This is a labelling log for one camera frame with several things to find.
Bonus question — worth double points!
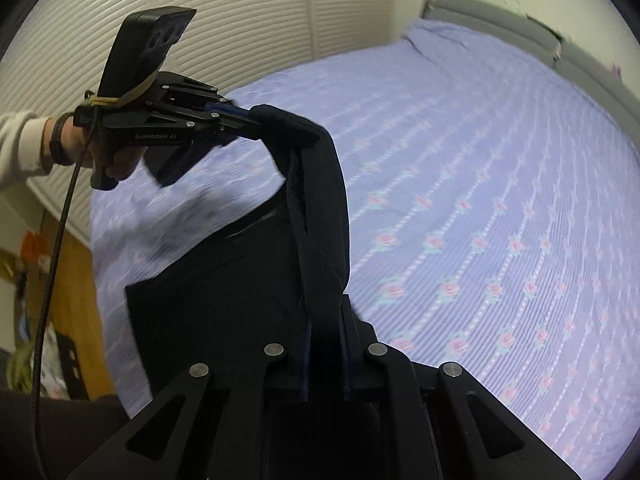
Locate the black wristband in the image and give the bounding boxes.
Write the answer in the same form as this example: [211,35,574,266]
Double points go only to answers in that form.
[48,111,77,167]

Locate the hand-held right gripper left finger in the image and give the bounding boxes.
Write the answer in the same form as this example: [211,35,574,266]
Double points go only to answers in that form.
[65,320,313,480]

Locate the black pants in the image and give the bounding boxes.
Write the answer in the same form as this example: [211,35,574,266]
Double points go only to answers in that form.
[123,104,382,414]

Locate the bed with lavender sheet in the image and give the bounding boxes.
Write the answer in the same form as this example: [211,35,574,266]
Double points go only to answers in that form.
[89,19,640,480]

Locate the orange item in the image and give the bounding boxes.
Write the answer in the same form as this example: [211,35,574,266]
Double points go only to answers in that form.
[20,230,45,262]

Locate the black cable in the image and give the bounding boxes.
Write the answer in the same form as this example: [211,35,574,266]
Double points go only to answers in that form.
[27,91,99,480]

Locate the person's left forearm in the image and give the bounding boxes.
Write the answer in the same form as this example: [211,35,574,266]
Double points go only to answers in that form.
[0,111,76,195]

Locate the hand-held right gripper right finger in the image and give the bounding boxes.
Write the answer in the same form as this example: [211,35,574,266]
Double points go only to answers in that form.
[342,294,583,480]

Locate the grey padded headboard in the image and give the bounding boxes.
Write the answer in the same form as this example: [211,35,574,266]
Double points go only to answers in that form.
[421,0,640,132]

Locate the yellow rubber band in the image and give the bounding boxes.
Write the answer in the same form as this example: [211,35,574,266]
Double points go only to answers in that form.
[84,72,162,109]

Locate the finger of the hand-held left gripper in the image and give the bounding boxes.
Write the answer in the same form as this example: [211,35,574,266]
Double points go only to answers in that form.
[149,109,262,147]
[161,73,254,121]

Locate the person's left hand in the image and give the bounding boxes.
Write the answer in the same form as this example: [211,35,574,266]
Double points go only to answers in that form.
[71,126,147,182]

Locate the black and white item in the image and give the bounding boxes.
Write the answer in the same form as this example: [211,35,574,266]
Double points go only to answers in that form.
[44,329,90,402]

